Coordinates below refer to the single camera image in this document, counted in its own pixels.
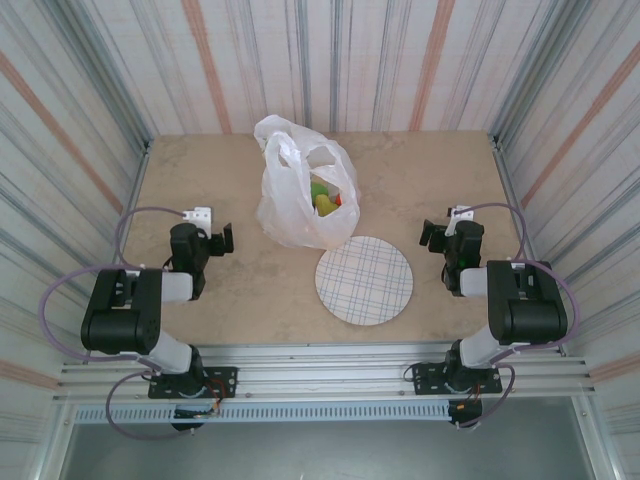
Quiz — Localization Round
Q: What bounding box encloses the white plastic bag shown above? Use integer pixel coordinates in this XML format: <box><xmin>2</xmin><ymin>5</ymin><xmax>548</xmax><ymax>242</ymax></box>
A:
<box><xmin>253</xmin><ymin>114</ymin><xmax>362</xmax><ymax>250</ymax></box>

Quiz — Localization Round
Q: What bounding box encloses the yellow-green apple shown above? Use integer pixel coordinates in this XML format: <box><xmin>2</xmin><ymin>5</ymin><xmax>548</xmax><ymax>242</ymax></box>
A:
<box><xmin>313</xmin><ymin>193</ymin><xmax>339</xmax><ymax>217</ymax></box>

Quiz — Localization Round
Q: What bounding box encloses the white blue-checked round plate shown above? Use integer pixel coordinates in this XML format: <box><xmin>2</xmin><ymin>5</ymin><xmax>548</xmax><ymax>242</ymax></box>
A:
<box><xmin>314</xmin><ymin>234</ymin><xmax>417</xmax><ymax>328</ymax></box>

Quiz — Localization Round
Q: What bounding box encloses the grey metal panel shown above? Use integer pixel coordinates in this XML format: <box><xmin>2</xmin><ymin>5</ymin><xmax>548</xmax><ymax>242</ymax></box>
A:
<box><xmin>59</xmin><ymin>422</ymin><xmax>601</xmax><ymax>480</ymax></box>

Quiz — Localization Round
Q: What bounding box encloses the aluminium right side frame rail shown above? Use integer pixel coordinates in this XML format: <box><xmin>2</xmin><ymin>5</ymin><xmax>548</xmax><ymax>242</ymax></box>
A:
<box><xmin>491</xmin><ymin>132</ymin><xmax>569</xmax><ymax>357</ymax></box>

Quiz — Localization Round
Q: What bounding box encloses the aluminium frame rail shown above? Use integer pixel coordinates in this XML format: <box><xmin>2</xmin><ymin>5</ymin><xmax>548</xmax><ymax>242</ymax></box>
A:
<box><xmin>82</xmin><ymin>134</ymin><xmax>154</xmax><ymax>364</ymax></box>
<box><xmin>491</xmin><ymin>132</ymin><xmax>569</xmax><ymax>357</ymax></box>

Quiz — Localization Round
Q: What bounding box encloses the aluminium left side frame rail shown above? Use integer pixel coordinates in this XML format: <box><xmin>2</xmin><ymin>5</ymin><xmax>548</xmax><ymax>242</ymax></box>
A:
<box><xmin>82</xmin><ymin>134</ymin><xmax>154</xmax><ymax>364</ymax></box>

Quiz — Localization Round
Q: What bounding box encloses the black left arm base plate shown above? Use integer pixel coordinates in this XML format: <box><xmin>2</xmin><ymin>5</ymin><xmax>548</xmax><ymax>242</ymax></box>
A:
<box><xmin>147</xmin><ymin>366</ymin><xmax>239</xmax><ymax>400</ymax></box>

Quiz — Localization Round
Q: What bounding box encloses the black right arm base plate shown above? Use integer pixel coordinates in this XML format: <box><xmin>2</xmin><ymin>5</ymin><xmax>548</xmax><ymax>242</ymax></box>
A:
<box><xmin>410</xmin><ymin>362</ymin><xmax>503</xmax><ymax>397</ymax></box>

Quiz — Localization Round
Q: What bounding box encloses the aluminium table edge rail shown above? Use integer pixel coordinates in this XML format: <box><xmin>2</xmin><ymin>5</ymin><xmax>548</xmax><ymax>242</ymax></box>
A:
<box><xmin>53</xmin><ymin>341</ymin><xmax>597</xmax><ymax>404</ymax></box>

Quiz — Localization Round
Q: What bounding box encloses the grey slotted cable duct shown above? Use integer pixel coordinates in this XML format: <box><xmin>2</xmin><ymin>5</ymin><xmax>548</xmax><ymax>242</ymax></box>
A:
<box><xmin>73</xmin><ymin>402</ymin><xmax>450</xmax><ymax>424</ymax></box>

